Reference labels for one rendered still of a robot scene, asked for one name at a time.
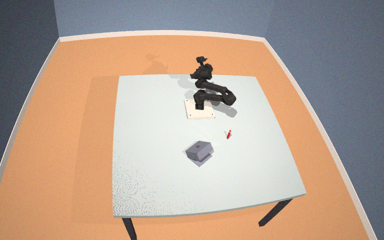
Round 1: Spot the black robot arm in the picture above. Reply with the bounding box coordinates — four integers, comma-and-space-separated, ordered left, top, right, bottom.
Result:
190, 63, 237, 110

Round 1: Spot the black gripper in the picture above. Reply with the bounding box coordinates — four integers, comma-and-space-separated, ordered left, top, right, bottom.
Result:
196, 56, 208, 71

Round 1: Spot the grey sloped panel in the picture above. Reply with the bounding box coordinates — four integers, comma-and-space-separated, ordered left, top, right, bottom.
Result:
185, 141, 213, 167

